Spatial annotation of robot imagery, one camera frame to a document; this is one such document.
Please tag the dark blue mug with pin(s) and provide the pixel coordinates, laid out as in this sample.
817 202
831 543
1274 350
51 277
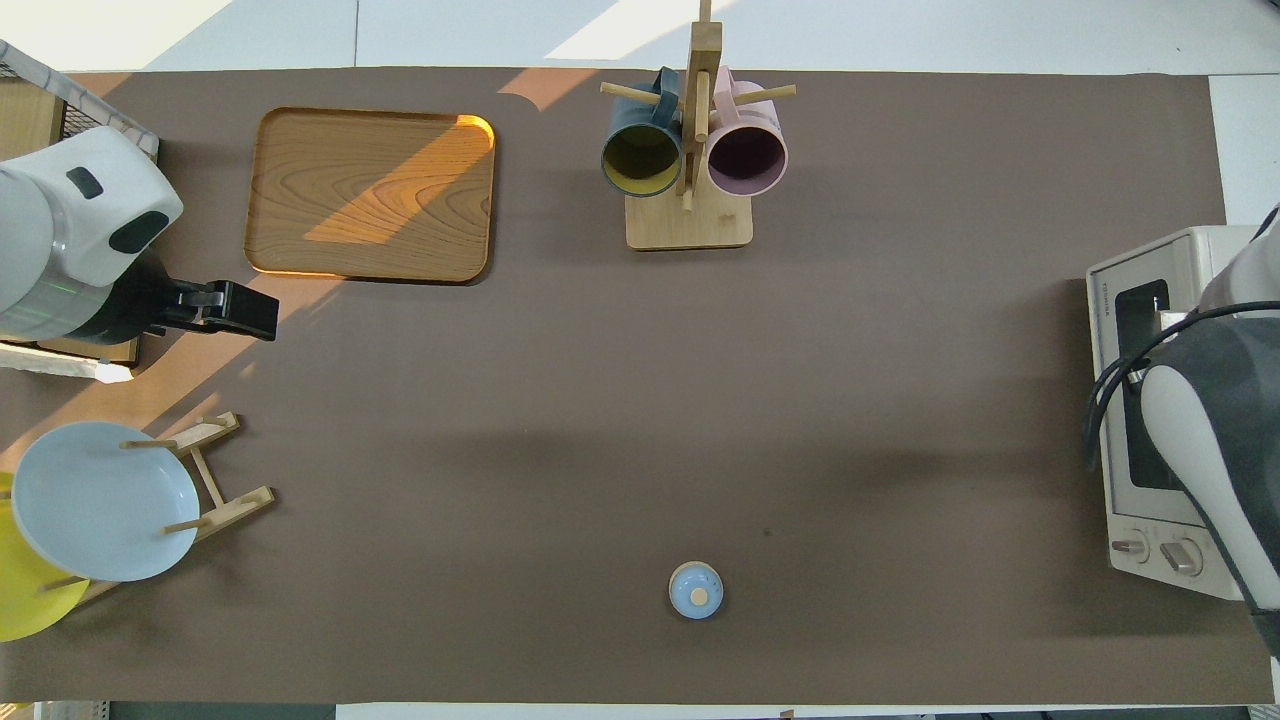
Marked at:
640 160

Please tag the pink mug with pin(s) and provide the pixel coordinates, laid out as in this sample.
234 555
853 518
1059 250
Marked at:
745 160

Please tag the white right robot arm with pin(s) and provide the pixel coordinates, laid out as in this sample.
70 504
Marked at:
1220 430

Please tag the wooden serving tray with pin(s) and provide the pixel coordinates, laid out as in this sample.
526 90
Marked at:
430 200

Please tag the brown table mat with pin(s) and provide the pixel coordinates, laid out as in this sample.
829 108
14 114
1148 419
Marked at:
700 400

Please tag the light blue plate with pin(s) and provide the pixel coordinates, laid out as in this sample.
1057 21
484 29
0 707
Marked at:
100 500

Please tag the small blue lid wooden knob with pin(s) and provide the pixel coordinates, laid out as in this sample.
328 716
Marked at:
696 590

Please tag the white toaster oven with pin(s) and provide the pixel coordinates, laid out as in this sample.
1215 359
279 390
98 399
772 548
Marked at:
1125 500

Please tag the wooden mug rack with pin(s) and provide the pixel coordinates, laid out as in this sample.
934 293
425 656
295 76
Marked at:
690 225

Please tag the wooden plate rack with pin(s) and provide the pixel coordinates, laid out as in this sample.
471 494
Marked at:
235 505

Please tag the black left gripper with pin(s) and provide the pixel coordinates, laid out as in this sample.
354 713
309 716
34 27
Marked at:
135 305

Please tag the yellow plate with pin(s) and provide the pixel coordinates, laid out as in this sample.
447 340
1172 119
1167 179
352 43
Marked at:
25 600

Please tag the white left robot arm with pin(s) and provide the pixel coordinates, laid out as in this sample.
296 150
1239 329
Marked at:
80 220

